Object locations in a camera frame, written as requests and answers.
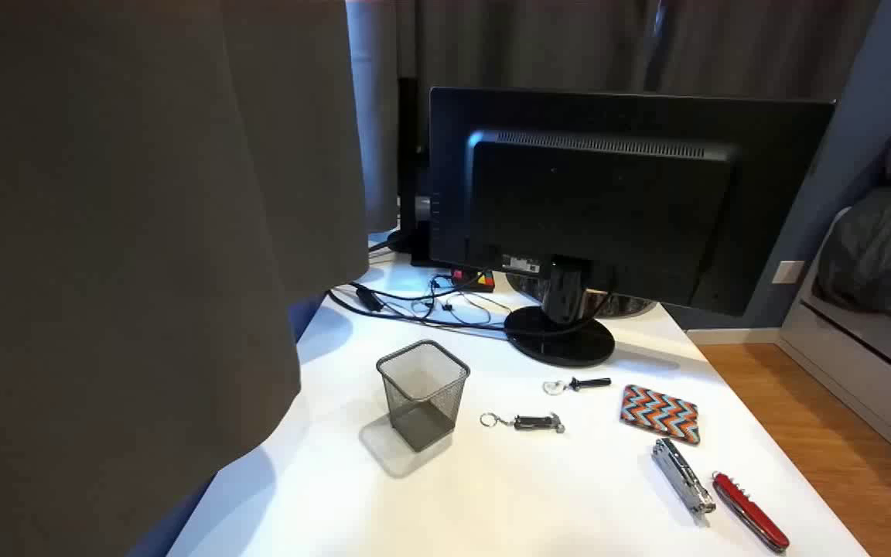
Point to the silver multitool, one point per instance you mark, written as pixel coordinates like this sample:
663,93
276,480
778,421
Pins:
681,476

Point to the red orange small box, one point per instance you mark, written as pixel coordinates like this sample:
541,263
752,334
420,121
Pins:
464,279

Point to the black mesh pen cup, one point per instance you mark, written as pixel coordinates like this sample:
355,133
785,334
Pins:
423,383

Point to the black round monitor stand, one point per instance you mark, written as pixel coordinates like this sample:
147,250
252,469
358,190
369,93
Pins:
561,325

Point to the black computer monitor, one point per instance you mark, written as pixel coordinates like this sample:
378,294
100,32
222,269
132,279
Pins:
677,199

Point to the dark foreground curtain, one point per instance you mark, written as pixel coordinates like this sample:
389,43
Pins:
174,176

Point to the red pocket knife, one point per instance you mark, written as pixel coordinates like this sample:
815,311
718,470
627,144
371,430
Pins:
752,519

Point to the grey background curtain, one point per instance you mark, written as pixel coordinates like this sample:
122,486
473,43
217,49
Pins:
711,47

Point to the white wall socket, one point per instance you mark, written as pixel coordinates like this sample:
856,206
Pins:
787,269

